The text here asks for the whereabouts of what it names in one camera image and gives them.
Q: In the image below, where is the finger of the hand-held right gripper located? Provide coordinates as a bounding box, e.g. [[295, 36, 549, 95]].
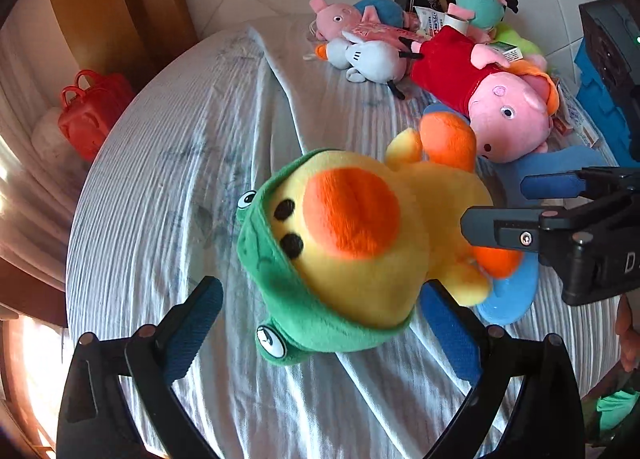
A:
[[520, 166, 632, 201], [460, 206, 568, 254]]

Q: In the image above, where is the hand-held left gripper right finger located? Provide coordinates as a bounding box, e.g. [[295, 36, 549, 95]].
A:
[[420, 279, 586, 459]]

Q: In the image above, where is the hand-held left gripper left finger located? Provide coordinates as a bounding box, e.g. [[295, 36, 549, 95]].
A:
[[57, 276, 224, 459]]

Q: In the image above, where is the blue storage crate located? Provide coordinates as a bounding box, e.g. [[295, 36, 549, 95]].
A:
[[574, 39, 636, 165]]

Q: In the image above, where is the yellow duck plush green hood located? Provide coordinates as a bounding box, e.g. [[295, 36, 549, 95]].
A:
[[236, 112, 526, 367]]

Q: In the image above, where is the pink pig plush red dress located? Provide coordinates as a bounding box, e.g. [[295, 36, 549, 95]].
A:
[[410, 29, 561, 163]]

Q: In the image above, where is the person's right hand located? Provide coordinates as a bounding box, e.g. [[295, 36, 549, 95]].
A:
[[616, 295, 640, 375]]

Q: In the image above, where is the blue plush toy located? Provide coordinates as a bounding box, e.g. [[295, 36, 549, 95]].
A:
[[422, 103, 606, 326]]

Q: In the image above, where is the white medicine box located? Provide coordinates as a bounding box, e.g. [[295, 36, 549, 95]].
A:
[[550, 79, 601, 147]]

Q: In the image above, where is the orange plush toy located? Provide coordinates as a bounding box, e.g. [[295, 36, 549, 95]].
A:
[[510, 59, 560, 115]]

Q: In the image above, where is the green white small box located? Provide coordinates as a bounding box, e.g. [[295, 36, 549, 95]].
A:
[[492, 42, 523, 62]]

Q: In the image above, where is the person's green clothing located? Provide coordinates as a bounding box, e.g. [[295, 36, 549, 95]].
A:
[[582, 374, 640, 445]]

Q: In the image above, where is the green dinosaur pig plush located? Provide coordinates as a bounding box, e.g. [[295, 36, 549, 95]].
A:
[[446, 0, 519, 30]]

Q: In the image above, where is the white goose plush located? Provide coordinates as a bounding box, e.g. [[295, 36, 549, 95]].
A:
[[315, 36, 416, 100]]

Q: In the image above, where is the pink packet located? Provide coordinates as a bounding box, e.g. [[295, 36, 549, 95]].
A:
[[341, 22, 426, 42]]

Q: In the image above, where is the white cloth bundle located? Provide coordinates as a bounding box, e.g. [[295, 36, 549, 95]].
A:
[[31, 106, 96, 180]]

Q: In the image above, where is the red plastic basket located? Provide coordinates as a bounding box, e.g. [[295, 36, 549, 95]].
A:
[[57, 69, 133, 162]]

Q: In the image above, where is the pink pig plush blue body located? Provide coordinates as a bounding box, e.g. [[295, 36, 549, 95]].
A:
[[308, 0, 408, 40]]

